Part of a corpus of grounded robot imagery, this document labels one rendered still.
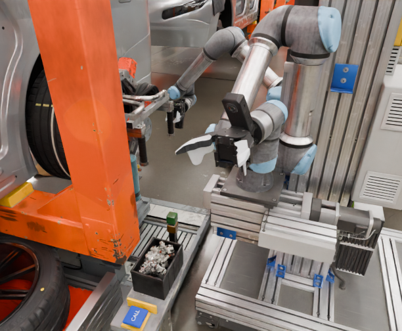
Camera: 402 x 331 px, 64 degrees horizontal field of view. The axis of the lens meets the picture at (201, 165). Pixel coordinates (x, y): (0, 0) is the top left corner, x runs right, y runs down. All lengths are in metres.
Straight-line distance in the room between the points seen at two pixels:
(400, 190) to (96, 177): 1.10
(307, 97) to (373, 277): 1.16
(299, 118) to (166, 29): 3.14
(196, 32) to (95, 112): 3.19
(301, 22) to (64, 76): 0.70
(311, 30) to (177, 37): 3.19
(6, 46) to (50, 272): 0.91
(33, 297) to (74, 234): 0.27
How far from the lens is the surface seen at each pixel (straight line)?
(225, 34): 1.74
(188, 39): 4.13
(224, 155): 0.72
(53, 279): 1.47
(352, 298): 1.82
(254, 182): 1.25
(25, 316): 1.40
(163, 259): 1.34
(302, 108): 1.09
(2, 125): 1.52
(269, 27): 1.05
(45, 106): 1.62
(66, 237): 1.48
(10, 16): 1.55
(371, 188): 1.40
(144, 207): 2.26
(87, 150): 1.13
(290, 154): 1.14
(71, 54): 1.02
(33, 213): 1.54
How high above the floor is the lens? 1.54
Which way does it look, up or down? 31 degrees down
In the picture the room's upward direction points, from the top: straight up
